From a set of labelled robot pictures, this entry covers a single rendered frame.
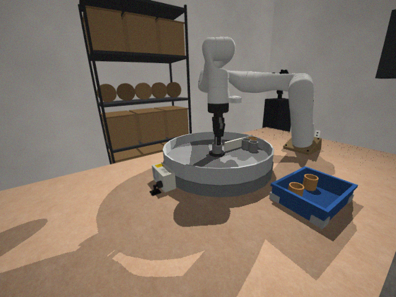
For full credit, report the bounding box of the blue crate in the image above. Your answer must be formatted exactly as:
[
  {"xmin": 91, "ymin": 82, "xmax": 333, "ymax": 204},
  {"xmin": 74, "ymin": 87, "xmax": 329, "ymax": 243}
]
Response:
[{"xmin": 269, "ymin": 166, "xmax": 358, "ymax": 229}]

